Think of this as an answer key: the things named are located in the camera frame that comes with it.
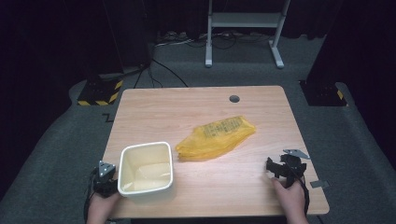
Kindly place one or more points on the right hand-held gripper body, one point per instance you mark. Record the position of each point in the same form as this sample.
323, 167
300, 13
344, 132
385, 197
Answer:
292, 171

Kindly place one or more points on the person's right hand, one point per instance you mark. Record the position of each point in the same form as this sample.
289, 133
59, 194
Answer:
292, 200

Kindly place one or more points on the cream plastic bin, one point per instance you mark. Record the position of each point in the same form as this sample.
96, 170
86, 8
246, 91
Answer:
146, 174

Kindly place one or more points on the white metal stand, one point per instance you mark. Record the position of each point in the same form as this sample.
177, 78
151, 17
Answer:
244, 19

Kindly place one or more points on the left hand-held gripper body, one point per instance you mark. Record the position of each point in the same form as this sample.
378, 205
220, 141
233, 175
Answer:
104, 183

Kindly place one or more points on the person's left hand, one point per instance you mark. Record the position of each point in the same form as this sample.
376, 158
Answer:
101, 207

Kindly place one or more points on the black yellow striped base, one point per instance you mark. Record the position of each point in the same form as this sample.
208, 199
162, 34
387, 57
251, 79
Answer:
322, 93
98, 93

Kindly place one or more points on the yellow plastic bag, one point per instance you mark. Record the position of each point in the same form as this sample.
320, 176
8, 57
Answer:
214, 140

